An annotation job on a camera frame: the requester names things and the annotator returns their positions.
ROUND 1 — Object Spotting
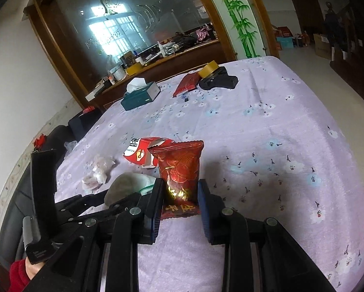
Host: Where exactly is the black sofa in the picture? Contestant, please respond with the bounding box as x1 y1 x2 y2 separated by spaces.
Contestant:
0 108 102 270

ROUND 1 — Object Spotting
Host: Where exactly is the red shiny snack wrapper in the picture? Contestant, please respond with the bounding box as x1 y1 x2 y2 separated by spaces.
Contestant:
148 140 204 219

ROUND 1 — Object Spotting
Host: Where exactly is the red white cigarette pack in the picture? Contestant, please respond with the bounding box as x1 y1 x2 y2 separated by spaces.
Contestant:
123 137 174 169

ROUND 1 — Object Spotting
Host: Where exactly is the red sleeve forearm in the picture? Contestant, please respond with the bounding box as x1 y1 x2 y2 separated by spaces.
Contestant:
8 259 31 292

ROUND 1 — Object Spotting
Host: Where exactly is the red foil packet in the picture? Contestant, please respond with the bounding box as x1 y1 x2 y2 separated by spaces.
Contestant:
173 73 201 98

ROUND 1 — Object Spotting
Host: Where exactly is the teal tissue box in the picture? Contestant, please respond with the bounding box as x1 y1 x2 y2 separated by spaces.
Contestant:
121 77 161 111

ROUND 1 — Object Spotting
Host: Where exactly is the lilac floral tablecloth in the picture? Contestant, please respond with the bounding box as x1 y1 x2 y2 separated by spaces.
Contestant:
55 57 364 291

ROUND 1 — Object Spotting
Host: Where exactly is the yellow tape roll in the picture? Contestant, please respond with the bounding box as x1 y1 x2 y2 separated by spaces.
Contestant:
198 61 220 78

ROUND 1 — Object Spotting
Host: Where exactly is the wooden sideboard counter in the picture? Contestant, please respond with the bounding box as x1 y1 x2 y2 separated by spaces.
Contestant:
88 40 236 109

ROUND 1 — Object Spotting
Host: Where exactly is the black device on table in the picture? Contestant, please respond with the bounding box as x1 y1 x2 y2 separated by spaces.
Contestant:
198 67 239 90

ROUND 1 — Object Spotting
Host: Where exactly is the white green mesh cloth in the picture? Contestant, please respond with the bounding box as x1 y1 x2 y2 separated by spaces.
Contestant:
104 173 156 206

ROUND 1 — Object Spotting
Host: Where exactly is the person's left hand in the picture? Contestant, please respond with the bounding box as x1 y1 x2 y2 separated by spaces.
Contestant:
25 258 45 280

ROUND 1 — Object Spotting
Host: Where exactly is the bamboo painted glass panel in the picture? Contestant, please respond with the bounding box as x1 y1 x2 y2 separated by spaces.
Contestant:
212 0 266 60

